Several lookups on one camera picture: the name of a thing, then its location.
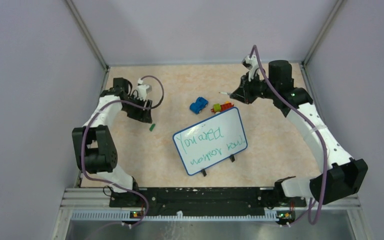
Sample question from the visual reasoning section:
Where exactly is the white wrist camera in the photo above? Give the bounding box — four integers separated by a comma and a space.
135, 78, 152, 101
242, 54, 260, 82

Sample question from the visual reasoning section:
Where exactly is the green-capped whiteboard marker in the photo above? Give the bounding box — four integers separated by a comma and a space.
219, 91, 231, 96

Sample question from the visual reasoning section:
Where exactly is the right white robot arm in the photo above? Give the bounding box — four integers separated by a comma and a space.
229, 56, 369, 206

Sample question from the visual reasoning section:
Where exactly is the blue toy car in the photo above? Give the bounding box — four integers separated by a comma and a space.
189, 96, 209, 114

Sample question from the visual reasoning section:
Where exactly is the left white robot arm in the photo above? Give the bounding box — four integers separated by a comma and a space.
71, 77, 153, 207

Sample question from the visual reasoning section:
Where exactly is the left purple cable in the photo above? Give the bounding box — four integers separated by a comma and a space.
80, 75, 165, 229

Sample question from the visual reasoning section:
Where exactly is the purple cable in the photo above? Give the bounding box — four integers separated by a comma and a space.
80, 75, 165, 229
249, 44, 329, 228

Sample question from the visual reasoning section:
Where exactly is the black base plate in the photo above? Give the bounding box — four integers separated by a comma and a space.
109, 187, 307, 209

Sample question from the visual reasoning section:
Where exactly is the blue-framed whiteboard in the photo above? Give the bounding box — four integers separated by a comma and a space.
172, 107, 248, 176

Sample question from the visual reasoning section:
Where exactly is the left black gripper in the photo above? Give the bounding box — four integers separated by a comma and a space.
121, 94, 152, 124

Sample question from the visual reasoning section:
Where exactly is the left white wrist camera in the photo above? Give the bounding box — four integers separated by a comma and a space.
135, 78, 152, 101

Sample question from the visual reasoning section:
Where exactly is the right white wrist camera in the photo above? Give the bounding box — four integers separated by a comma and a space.
242, 54, 260, 82

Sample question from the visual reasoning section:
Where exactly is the red yellow toy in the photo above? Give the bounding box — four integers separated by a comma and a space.
210, 101, 235, 114

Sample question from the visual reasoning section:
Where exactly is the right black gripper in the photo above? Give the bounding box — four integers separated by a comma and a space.
230, 70, 277, 105

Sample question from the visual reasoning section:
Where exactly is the aluminium frame rail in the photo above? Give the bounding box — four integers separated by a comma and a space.
51, 187, 362, 240

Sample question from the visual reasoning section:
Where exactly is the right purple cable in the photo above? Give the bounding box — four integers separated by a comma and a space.
249, 44, 329, 228

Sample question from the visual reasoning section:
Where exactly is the green marker cap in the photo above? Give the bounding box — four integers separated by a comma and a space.
149, 123, 156, 132

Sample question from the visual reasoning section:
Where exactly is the whiteboard metal stand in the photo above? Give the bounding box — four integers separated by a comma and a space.
200, 153, 237, 177

